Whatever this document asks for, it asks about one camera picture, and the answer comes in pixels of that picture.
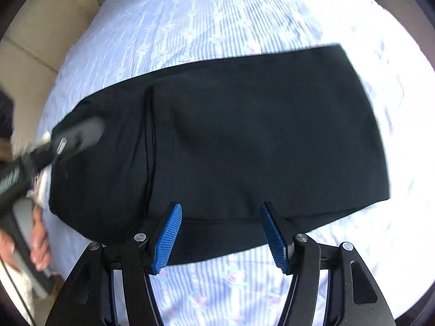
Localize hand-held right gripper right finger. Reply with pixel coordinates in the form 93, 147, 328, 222
260, 201, 396, 326

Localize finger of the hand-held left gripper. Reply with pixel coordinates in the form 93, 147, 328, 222
42, 115, 107, 164

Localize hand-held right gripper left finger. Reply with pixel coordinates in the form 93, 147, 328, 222
44, 203, 183, 326

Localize black pants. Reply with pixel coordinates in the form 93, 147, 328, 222
48, 43, 391, 266

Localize person's left hand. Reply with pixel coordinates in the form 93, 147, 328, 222
0, 207, 52, 273

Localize cream wardrobe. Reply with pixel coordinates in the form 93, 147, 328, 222
0, 0, 114, 89

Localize blue striped bed sheet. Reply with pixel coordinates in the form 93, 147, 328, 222
33, 0, 433, 326

